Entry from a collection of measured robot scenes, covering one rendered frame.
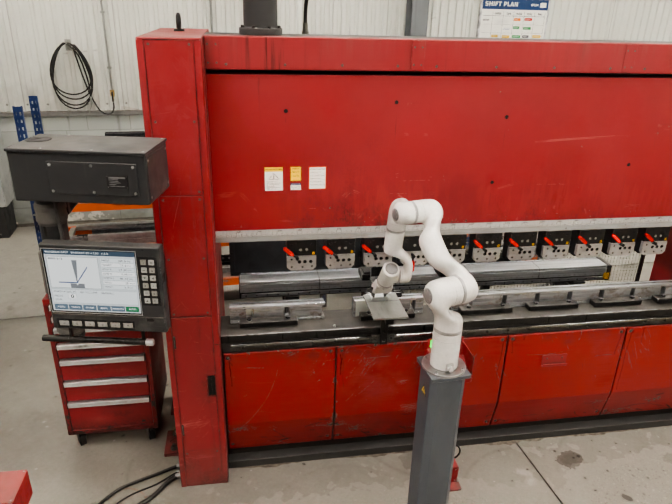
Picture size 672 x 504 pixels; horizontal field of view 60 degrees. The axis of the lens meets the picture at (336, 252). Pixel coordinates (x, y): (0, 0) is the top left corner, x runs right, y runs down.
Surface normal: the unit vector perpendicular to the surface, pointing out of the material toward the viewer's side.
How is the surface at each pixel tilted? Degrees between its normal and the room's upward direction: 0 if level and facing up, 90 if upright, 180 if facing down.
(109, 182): 90
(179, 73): 90
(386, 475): 0
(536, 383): 90
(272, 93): 90
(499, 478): 0
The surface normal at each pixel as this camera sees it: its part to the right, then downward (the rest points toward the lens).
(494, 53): 0.16, 0.39
